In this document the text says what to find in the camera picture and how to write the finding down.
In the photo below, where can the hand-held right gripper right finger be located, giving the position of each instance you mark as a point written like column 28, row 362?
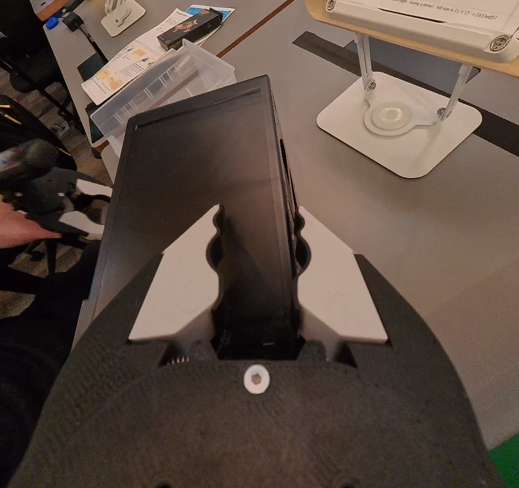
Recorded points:
column 340, row 293

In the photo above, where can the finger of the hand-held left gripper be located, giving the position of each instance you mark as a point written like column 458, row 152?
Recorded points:
column 83, row 226
column 95, row 190

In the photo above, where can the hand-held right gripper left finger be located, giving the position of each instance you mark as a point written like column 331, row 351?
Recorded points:
column 174, row 293

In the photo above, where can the black drawer cabinet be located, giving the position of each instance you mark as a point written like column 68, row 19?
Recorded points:
column 194, row 163

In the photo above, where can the large clear plastic bin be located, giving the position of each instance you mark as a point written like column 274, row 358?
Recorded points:
column 202, row 70

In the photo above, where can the green plastic bin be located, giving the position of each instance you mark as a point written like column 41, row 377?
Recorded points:
column 507, row 463

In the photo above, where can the person's left hand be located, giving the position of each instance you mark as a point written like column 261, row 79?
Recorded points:
column 20, row 228

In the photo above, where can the black swivel chair base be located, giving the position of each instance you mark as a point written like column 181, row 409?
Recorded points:
column 50, row 261

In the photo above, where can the black backpack yellow trim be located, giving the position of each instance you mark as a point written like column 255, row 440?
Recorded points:
column 24, row 123

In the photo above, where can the white instruction leaflet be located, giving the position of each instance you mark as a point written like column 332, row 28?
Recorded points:
column 121, row 62

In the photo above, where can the person's black clothing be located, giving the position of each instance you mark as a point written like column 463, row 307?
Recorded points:
column 32, row 374

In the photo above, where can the small blue cap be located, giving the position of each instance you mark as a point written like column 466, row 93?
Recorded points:
column 50, row 23

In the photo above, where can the black rubber mallet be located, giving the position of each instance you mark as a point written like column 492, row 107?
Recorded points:
column 73, row 21

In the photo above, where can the document stand with white base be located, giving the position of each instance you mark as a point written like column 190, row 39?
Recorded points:
column 123, row 17

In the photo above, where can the small black box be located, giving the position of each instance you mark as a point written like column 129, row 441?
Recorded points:
column 190, row 27

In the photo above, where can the blue printed leaflet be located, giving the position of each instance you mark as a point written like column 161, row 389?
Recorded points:
column 225, row 13

